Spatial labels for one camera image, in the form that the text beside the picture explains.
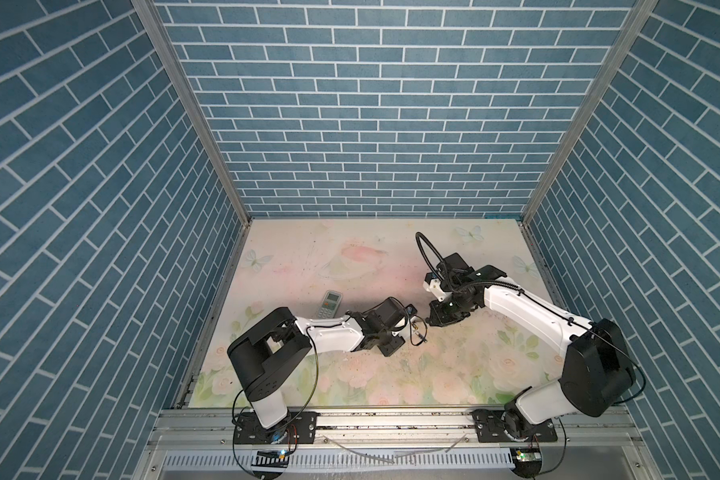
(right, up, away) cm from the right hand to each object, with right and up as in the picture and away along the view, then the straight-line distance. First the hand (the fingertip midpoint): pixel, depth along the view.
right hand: (430, 318), depth 83 cm
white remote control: (-30, +2, +11) cm, 32 cm away
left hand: (-9, -8, +6) cm, 13 cm away
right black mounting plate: (+13, -25, -10) cm, 30 cm away
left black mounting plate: (-34, -26, -10) cm, 44 cm away
